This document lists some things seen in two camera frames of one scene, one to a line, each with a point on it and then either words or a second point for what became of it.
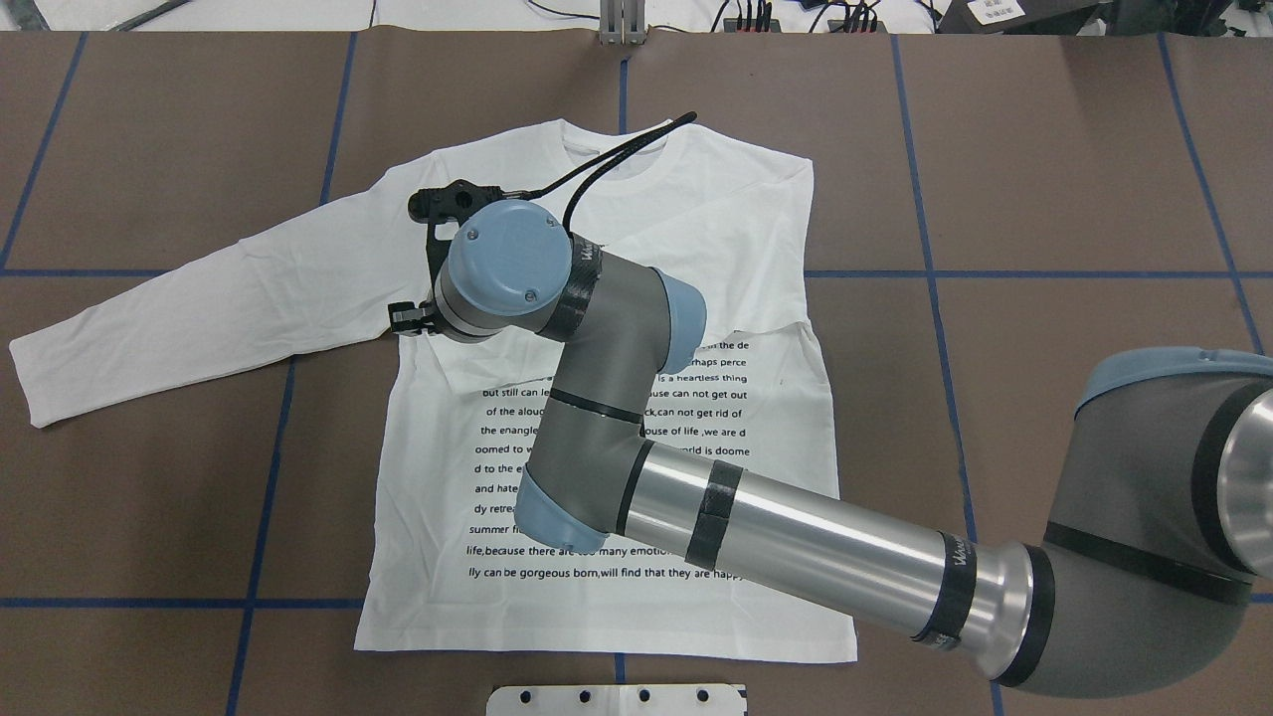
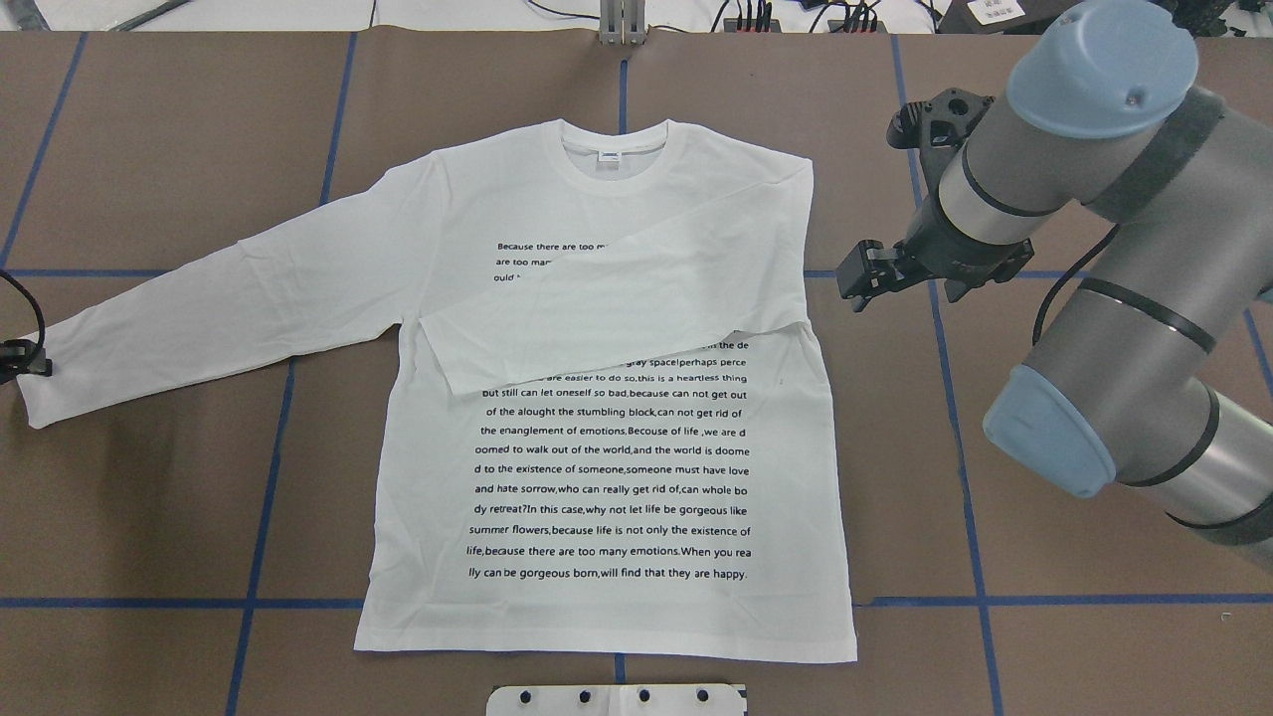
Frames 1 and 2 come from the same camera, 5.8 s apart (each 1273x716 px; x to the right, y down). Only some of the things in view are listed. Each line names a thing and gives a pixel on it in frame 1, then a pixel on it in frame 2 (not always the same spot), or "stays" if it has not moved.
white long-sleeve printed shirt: (456, 427) stays
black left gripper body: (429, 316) → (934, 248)
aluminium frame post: (623, 22) stays
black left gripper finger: (406, 317) → (868, 269)
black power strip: (771, 25) stays
